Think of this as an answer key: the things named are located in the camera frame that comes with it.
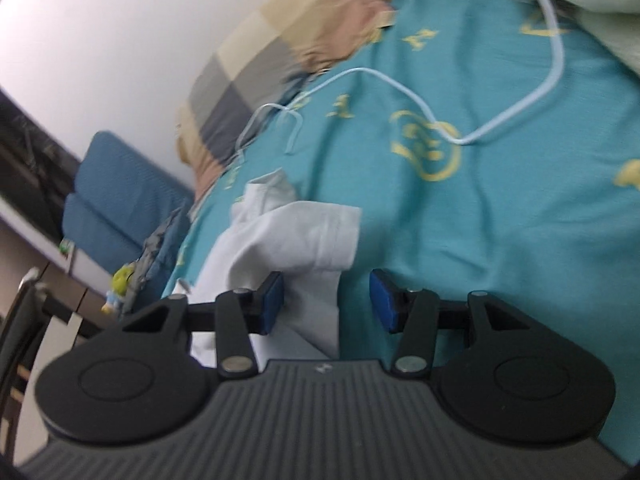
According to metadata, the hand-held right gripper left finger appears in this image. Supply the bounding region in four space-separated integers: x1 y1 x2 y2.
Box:
122 271 287 376

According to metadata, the checkered pillow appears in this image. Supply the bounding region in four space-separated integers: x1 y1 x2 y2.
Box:
175 0 399 206

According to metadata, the teal bed sheet yellow print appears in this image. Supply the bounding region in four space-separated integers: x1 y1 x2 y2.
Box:
161 0 640 466

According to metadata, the white t-shirt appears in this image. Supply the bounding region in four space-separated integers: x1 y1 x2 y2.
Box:
187 170 363 367

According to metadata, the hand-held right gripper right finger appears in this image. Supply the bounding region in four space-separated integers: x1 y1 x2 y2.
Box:
369 269 521 376

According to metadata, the yellow green toy figure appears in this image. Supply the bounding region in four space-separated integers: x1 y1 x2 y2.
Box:
101 262 137 315

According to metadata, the light blue cable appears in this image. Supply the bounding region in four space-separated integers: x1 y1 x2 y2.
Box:
235 0 567 157

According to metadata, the grey crumpled cloth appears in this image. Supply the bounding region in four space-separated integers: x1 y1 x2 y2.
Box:
134 206 186 293

